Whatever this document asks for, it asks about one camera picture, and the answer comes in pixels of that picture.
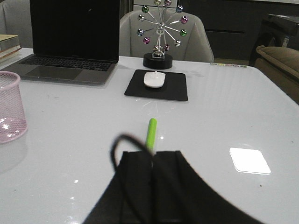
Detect white computer mouse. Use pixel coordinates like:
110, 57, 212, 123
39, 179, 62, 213
143, 71, 166, 88

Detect dark cabinet counter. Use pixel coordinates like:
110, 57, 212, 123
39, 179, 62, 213
178, 0, 299, 60

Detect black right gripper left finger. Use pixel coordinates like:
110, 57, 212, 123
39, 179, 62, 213
84, 152, 152, 224

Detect grey left armchair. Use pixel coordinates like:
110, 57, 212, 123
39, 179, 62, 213
0, 0, 33, 48

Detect grey armchair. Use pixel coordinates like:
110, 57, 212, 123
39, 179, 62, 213
0, 0, 33, 48
119, 8, 214, 63

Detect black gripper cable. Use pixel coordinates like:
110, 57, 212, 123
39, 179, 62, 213
109, 133, 155, 224

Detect tan cushioned seat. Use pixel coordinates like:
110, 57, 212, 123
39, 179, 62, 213
254, 45, 299, 103

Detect grey laptop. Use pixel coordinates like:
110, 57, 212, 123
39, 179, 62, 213
6, 0, 120, 84

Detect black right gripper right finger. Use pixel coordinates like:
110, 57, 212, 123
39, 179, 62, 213
153, 151, 259, 224

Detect middle book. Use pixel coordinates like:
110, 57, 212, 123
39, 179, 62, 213
0, 45, 21, 59

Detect top yellow book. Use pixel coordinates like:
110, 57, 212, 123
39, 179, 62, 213
0, 34, 20, 51

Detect grey right armchair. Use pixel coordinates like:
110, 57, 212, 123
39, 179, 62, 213
119, 8, 214, 63

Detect black mouse pad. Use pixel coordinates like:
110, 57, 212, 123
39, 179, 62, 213
124, 70, 188, 102

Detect ferris wheel desk ornament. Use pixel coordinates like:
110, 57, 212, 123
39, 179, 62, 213
138, 0, 188, 70

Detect bottom book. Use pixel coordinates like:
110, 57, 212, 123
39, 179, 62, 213
0, 54, 20, 69

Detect pink mesh pen holder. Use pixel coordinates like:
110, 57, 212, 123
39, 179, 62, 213
0, 71, 28, 144

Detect green highlighter pen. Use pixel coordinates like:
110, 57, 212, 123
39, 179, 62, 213
145, 118, 157, 155

